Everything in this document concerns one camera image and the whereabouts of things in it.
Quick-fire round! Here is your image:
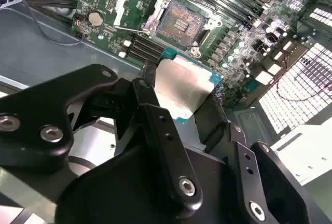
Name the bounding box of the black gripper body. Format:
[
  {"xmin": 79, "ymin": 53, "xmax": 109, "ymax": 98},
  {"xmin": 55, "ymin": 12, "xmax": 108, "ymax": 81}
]
[{"xmin": 54, "ymin": 146, "xmax": 246, "ymax": 224}]

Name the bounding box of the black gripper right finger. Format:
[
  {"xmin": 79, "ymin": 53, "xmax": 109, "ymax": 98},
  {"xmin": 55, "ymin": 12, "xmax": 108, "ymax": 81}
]
[{"xmin": 193, "ymin": 89, "xmax": 332, "ymax": 224}]

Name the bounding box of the silver CPU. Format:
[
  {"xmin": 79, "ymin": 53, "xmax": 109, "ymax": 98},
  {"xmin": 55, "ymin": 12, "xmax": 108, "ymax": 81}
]
[{"xmin": 153, "ymin": 47, "xmax": 224, "ymax": 125}]

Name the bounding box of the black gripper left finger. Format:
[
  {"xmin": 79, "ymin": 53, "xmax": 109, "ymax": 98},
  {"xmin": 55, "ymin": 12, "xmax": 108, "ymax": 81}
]
[{"xmin": 0, "ymin": 60, "xmax": 204, "ymax": 213}]

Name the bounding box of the metal socket cover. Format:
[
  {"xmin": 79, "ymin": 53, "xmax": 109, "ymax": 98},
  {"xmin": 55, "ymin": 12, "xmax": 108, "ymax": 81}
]
[{"xmin": 113, "ymin": 0, "xmax": 175, "ymax": 34}]

